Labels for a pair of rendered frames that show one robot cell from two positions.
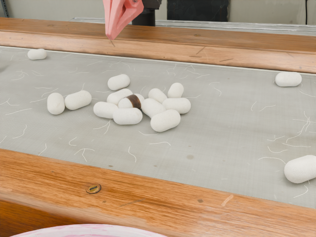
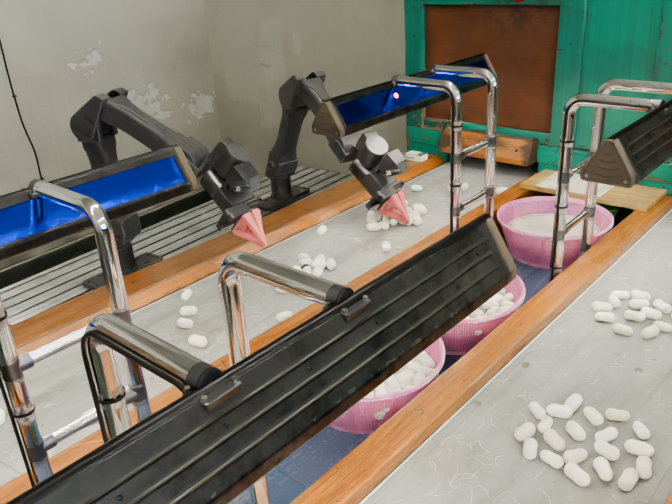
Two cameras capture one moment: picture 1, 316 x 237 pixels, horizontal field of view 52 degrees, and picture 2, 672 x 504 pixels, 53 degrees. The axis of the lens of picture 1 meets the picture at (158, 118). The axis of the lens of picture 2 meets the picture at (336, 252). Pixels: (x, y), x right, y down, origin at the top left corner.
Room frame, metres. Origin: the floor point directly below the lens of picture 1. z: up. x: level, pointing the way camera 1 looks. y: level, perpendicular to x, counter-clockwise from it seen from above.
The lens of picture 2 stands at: (-0.26, 1.21, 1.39)
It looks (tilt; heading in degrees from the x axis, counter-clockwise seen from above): 25 degrees down; 294
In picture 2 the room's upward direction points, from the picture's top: 4 degrees counter-clockwise
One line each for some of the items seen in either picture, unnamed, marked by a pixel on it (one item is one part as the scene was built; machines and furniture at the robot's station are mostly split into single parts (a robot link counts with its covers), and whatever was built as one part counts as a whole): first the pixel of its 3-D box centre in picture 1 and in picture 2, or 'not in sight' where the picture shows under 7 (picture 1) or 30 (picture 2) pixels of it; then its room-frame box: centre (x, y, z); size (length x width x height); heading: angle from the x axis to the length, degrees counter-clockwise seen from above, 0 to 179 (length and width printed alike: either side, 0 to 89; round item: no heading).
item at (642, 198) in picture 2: not in sight; (591, 188); (-0.19, -0.57, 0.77); 0.33 x 0.15 x 0.01; 162
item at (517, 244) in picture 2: not in sight; (552, 233); (-0.12, -0.37, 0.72); 0.27 x 0.27 x 0.10
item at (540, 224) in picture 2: not in sight; (552, 237); (-0.12, -0.37, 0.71); 0.22 x 0.22 x 0.06
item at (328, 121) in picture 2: not in sight; (415, 89); (0.19, -0.29, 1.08); 0.62 x 0.08 x 0.07; 72
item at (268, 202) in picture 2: not in sight; (281, 187); (0.71, -0.55, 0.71); 0.20 x 0.07 x 0.08; 76
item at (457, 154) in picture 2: not in sight; (443, 169); (0.12, -0.26, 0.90); 0.20 x 0.19 x 0.45; 72
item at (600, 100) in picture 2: not in sight; (617, 202); (-0.26, -0.14, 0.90); 0.20 x 0.19 x 0.45; 72
